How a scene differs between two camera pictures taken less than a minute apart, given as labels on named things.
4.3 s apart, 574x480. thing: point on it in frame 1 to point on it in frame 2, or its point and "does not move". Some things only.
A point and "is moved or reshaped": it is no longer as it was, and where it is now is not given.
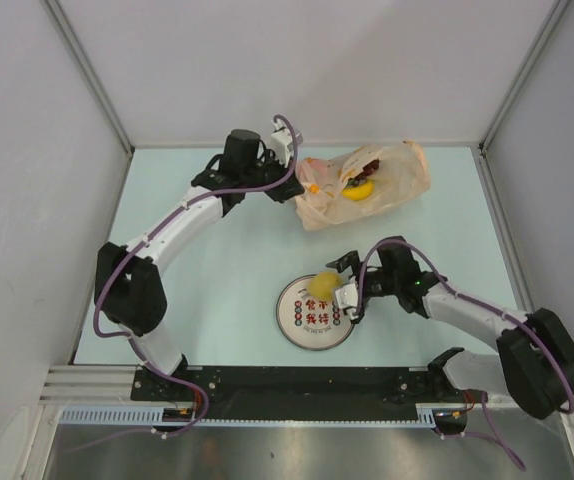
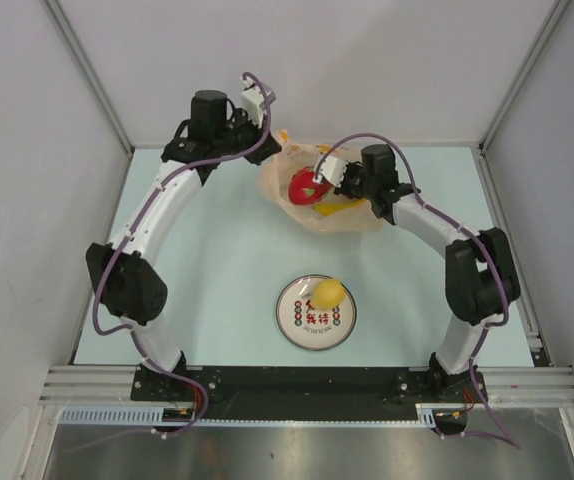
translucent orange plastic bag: (402, 178) is moved or reshaped
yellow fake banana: (359, 192) is moved or reshaped
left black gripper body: (270, 172) to (241, 137)
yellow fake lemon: (322, 285) is moved or reshaped
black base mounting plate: (375, 394) does not move
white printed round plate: (308, 322) does not move
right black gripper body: (381, 283) to (355, 183)
